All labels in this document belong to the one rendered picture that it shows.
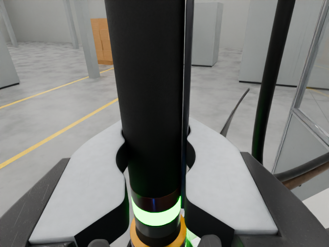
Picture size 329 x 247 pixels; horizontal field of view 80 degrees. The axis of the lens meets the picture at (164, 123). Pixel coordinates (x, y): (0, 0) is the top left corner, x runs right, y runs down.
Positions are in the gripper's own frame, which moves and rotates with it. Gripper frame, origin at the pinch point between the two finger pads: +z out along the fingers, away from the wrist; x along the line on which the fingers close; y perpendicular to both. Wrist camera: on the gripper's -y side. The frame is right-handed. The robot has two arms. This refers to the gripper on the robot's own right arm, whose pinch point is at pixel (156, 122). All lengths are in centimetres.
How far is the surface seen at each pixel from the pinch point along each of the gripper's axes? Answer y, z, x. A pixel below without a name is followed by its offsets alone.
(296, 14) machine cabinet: -3, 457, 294
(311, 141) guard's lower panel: 59, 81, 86
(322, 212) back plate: 30.2, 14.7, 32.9
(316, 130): 51, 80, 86
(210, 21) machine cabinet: 13, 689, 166
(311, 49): 13, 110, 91
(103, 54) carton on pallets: 120, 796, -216
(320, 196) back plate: 29.0, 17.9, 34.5
